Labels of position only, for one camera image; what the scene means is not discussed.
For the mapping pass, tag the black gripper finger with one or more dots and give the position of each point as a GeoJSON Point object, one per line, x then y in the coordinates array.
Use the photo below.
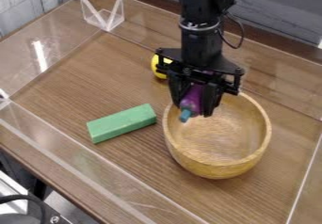
{"type": "Point", "coordinates": [212, 97]}
{"type": "Point", "coordinates": [180, 86]}

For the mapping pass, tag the green rectangular block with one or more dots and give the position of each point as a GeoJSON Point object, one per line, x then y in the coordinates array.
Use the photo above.
{"type": "Point", "coordinates": [122, 123]}

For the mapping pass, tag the brown wooden bowl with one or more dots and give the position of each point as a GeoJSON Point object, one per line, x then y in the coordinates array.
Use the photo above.
{"type": "Point", "coordinates": [218, 146]}

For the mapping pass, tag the clear acrylic tray wall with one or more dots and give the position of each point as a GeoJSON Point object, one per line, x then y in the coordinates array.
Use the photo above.
{"type": "Point", "coordinates": [69, 73]}

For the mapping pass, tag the black metal bracket with bolt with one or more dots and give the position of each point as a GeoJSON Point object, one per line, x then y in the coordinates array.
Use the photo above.
{"type": "Point", "coordinates": [39, 209]}

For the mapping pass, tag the purple toy eggplant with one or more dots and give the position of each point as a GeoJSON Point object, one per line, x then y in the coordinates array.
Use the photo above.
{"type": "Point", "coordinates": [192, 103]}

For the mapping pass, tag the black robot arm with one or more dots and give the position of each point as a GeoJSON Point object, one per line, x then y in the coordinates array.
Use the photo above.
{"type": "Point", "coordinates": [205, 12]}

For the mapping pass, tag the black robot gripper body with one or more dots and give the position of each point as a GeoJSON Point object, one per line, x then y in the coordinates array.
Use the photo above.
{"type": "Point", "coordinates": [198, 60]}

